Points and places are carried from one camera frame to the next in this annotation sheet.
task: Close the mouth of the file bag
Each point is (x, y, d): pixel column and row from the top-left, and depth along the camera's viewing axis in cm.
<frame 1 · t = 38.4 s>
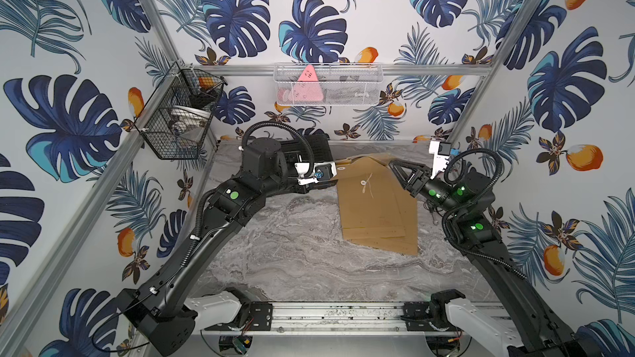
left hand: (319, 151, 63), fingers closed
right hand: (392, 161, 65), fingers open
top brown kraft file bag: (370, 205, 103), on the table
lower brown kraft file bag: (408, 245, 92), on the table

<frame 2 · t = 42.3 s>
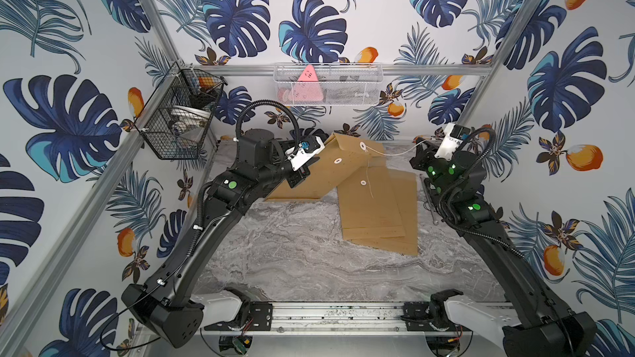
left hand: (314, 148, 65), fingers closed
right hand: (417, 137, 70), fingers closed
top brown kraft file bag: (341, 158, 72), point 35 cm above the table
the other named things where they were.

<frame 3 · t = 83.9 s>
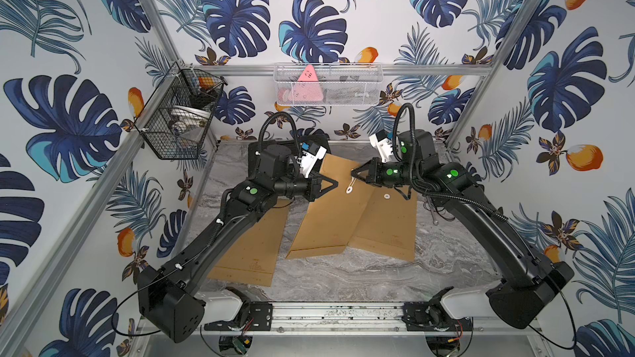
left hand: (336, 180, 66), fingers closed
right hand: (351, 171, 68), fingers closed
top brown kraft file bag: (255, 258, 87), on the table
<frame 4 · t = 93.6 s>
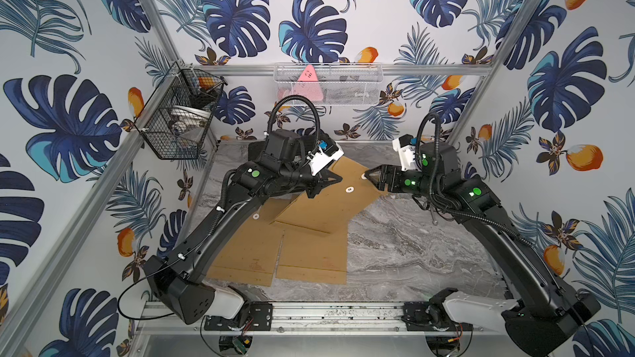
left hand: (339, 172, 65), fingers closed
right hand: (375, 171, 69), fingers open
lower brown kraft file bag: (312, 256, 87), on the table
brown kraft file bag: (329, 207, 70), point 27 cm above the table
the other named things where they were.

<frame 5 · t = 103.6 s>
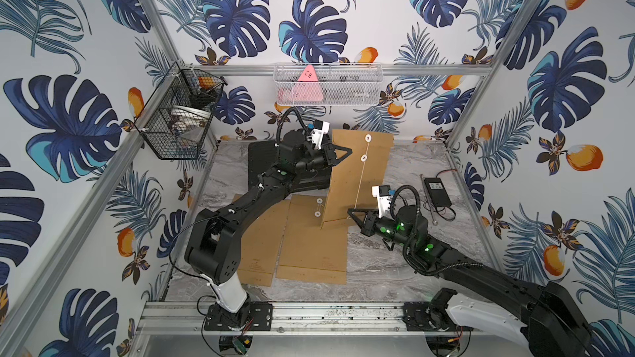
left hand: (352, 147, 73), fingers closed
right hand: (348, 210, 74), fingers closed
brown kraft file bag: (351, 181, 77), point 26 cm above the table
black power adapter brick: (439, 195, 102), point 2 cm above the table
the other named things where they were.

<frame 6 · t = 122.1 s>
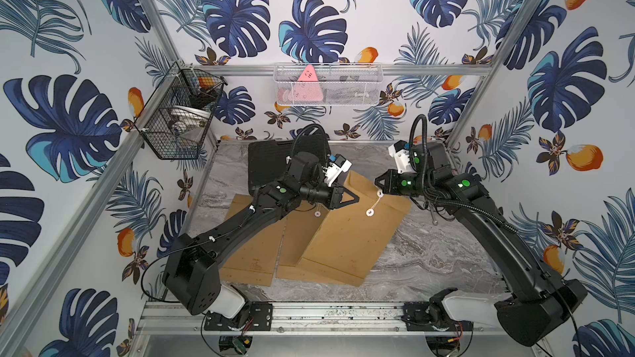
left hand: (357, 195, 69), fingers closed
right hand: (374, 179, 73), fingers closed
brown kraft file bag: (350, 236, 72), point 20 cm above the table
